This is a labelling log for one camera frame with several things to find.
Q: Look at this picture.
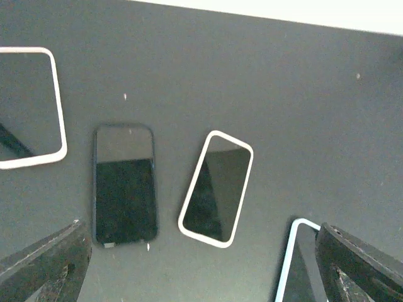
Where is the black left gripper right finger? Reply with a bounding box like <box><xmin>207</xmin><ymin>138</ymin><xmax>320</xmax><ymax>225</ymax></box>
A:
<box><xmin>315</xmin><ymin>223</ymin><xmax>402</xmax><ymax>301</ymax></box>

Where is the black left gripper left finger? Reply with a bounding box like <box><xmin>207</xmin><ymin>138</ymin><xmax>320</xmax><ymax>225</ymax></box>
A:
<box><xmin>1</xmin><ymin>220</ymin><xmax>92</xmax><ymax>301</ymax></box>

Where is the phone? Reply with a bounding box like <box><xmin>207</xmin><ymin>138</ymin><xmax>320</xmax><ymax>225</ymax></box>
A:
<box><xmin>92</xmin><ymin>123</ymin><xmax>159</xmax><ymax>248</ymax></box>
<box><xmin>178</xmin><ymin>130</ymin><xmax>254</xmax><ymax>249</ymax></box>
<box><xmin>275</xmin><ymin>218</ymin><xmax>328</xmax><ymax>302</ymax></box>
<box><xmin>1</xmin><ymin>47</ymin><xmax>67</xmax><ymax>170</ymax></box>

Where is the phone in blue case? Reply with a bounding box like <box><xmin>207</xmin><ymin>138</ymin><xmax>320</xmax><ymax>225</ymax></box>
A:
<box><xmin>275</xmin><ymin>218</ymin><xmax>328</xmax><ymax>302</ymax></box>

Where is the phone in black case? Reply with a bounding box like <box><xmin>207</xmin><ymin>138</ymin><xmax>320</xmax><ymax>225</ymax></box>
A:
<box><xmin>92</xmin><ymin>123</ymin><xmax>159</xmax><ymax>248</ymax></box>

